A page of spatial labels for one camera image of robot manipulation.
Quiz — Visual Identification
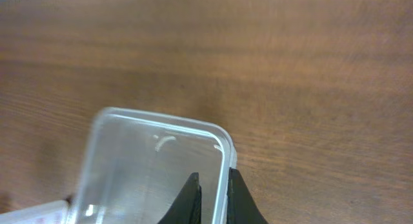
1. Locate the clear plastic container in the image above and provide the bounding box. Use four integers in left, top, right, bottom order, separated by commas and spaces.
67, 107, 237, 223

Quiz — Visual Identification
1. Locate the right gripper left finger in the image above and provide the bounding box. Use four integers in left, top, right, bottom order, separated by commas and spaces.
158, 172, 202, 224

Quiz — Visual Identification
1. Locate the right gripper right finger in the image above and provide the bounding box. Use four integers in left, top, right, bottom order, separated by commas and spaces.
227, 168, 268, 224

